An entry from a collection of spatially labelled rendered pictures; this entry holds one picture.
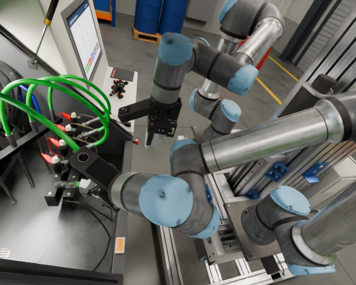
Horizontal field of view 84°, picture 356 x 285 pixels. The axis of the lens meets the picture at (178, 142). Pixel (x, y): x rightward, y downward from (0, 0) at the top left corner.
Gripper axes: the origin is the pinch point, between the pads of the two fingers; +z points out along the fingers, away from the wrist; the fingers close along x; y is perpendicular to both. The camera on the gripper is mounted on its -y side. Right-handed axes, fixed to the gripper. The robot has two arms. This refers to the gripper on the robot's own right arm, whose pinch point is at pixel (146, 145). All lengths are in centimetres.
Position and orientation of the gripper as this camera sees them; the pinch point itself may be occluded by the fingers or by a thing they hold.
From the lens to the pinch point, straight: 67.4
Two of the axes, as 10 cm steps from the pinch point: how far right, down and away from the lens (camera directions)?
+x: -1.1, -7.2, 6.9
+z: -2.5, 6.9, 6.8
